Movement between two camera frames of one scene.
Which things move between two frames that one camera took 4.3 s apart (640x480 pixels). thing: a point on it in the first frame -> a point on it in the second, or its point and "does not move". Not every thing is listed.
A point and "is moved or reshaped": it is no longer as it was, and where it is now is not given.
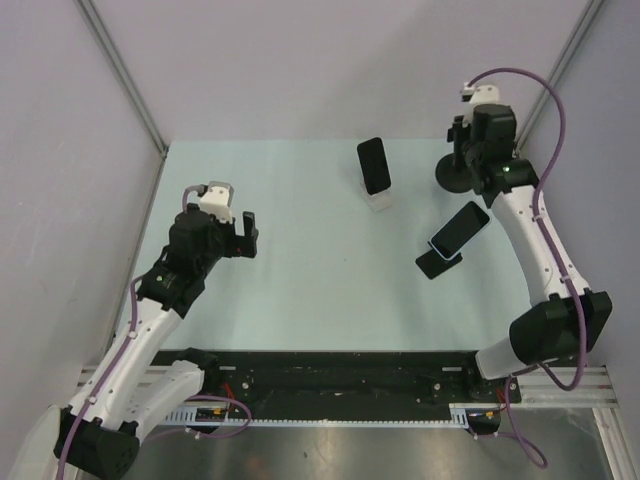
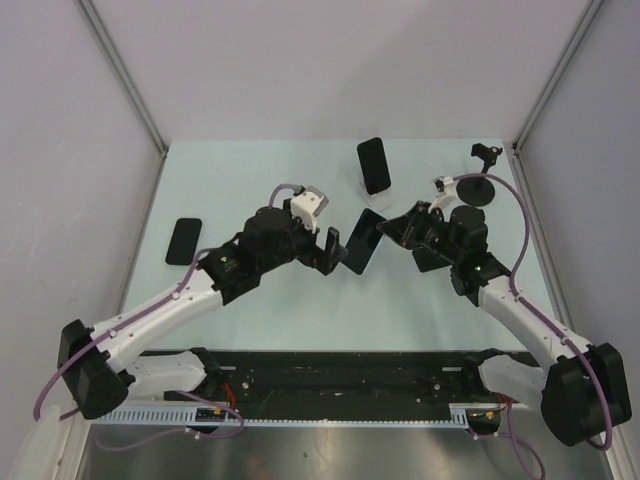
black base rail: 346,384 does not move
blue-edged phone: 460,230 is moved or reshaped
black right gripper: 461,130 -> 406,229
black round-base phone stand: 452,178 is moved or reshaped
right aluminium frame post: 582,29 does not move
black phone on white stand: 374,165 does not move
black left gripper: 241,245 -> 323,260
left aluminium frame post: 123,74 does not move
